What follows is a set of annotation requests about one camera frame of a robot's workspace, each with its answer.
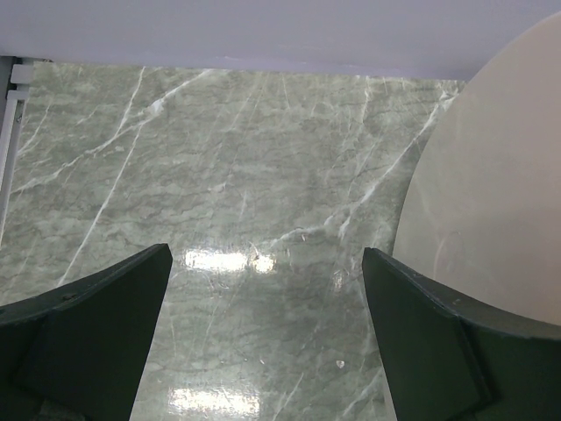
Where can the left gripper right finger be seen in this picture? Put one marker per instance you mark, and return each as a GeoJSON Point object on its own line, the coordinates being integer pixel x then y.
{"type": "Point", "coordinates": [448, 356]}

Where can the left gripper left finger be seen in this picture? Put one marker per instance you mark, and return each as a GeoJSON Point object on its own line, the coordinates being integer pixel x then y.
{"type": "Point", "coordinates": [84, 345]}

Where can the cream round drawer cabinet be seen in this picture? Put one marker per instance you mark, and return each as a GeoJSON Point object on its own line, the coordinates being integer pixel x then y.
{"type": "Point", "coordinates": [482, 211]}

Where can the aluminium rail frame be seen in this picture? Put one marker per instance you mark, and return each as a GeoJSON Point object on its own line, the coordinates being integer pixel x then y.
{"type": "Point", "coordinates": [16, 78]}

